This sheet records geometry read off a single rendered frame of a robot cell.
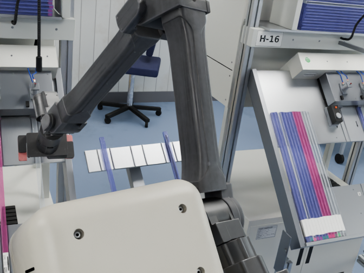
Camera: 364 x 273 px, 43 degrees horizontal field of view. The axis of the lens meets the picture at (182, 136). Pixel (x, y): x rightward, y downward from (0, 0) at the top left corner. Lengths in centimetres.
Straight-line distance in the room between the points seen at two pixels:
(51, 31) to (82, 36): 314
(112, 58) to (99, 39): 382
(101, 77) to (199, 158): 31
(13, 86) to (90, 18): 321
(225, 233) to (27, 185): 146
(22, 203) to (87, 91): 104
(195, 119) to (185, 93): 5
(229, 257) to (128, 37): 44
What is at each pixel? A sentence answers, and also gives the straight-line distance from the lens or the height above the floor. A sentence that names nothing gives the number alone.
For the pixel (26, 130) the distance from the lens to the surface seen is 152.
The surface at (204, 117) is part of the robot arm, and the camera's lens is 75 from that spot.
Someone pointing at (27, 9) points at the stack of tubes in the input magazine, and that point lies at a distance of 151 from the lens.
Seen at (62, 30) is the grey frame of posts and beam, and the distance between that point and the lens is 157.
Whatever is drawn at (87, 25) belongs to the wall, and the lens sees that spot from 469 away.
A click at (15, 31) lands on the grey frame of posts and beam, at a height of 133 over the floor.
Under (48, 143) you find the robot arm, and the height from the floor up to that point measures 116.
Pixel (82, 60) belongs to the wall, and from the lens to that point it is 475.
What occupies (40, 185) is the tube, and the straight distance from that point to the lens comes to 145.
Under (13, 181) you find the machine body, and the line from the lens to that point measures 212.
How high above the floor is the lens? 165
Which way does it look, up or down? 23 degrees down
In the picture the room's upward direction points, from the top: 8 degrees clockwise
